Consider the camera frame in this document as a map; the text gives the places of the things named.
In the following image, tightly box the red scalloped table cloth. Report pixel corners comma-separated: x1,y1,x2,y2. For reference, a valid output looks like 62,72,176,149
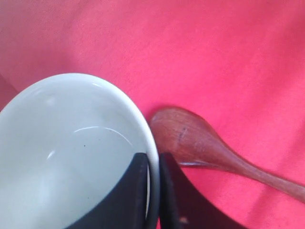
0,0,305,229

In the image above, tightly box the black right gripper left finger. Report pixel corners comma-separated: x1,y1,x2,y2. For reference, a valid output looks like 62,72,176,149
68,153,148,229

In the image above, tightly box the brown wooden spoon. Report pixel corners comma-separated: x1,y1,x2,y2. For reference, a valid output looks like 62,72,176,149
149,107,305,202

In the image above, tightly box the pale green ceramic bowl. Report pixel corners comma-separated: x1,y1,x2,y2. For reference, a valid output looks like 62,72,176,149
0,73,160,229

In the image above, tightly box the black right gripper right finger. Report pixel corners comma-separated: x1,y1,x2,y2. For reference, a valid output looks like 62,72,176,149
159,153,245,229

